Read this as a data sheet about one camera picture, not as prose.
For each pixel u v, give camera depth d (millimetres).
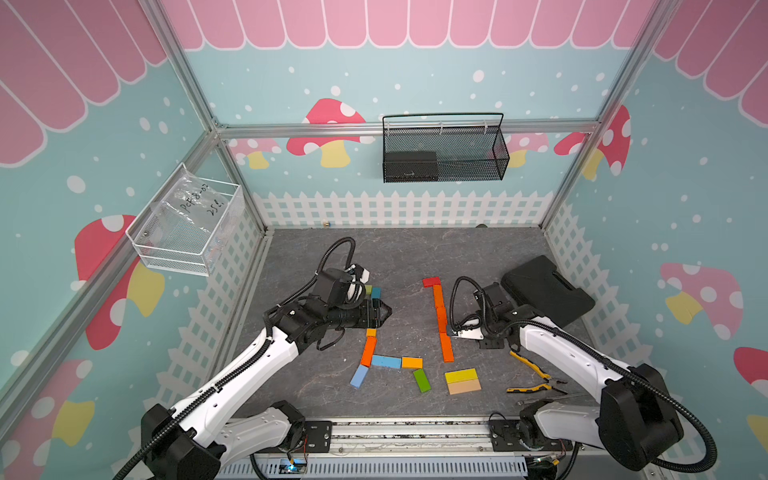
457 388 817
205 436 388
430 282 1048
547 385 812
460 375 836
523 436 661
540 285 980
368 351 881
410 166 915
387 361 858
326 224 1243
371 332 917
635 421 405
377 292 1006
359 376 833
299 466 723
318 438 744
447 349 890
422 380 831
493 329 646
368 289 1021
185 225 729
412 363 856
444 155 934
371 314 655
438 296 993
